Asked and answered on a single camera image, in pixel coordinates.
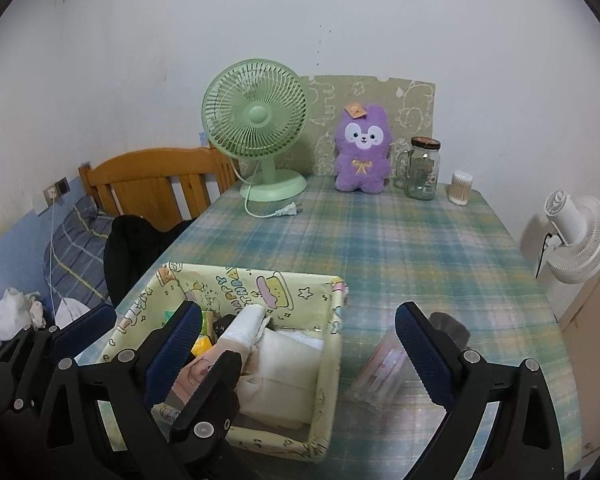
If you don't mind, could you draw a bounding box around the patterned beige cardboard panel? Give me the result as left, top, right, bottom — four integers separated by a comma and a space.
284, 75, 436, 176

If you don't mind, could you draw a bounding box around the black garment on chair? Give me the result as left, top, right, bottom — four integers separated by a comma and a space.
104, 214, 193, 307

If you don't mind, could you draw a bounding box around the wooden chair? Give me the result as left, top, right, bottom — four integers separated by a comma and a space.
79, 148, 236, 231

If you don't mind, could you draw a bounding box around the yellow cartoon fabric storage box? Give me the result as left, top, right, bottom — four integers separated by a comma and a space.
80, 262, 348, 463

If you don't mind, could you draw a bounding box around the crumpled white cloth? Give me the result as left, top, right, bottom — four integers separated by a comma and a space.
0, 287, 46, 341

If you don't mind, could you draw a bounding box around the white cloth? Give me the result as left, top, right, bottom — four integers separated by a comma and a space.
219, 304, 268, 354
0, 287, 46, 341

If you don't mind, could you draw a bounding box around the wall power outlet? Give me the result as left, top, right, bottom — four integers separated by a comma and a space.
43, 178, 70, 206

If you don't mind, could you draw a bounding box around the green desk fan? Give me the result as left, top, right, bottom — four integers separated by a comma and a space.
201, 58, 308, 203

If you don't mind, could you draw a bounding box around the yellow black packet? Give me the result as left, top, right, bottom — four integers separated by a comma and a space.
190, 335, 213, 358

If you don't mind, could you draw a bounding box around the clear plastic zip bag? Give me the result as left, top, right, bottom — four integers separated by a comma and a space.
346, 328, 419, 411

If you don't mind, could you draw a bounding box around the blue striped pillow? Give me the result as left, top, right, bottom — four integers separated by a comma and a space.
43, 196, 112, 312

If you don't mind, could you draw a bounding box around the cotton swab container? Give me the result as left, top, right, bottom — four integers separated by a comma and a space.
448, 170, 474, 206

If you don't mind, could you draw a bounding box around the glass mason jar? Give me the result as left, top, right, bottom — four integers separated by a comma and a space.
394, 136, 441, 200

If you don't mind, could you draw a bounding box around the grey knitted pouch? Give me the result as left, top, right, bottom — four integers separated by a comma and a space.
429, 312, 470, 350

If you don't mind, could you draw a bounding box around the plaid tablecloth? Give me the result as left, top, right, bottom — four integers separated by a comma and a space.
143, 176, 582, 479

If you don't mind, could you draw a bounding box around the white fan plug cable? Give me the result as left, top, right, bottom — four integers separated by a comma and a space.
229, 156, 304, 220

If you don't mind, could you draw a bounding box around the purple plush bear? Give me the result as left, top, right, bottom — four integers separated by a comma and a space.
334, 104, 392, 194

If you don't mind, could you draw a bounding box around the white folded blanket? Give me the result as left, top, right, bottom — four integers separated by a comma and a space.
236, 328, 323, 430

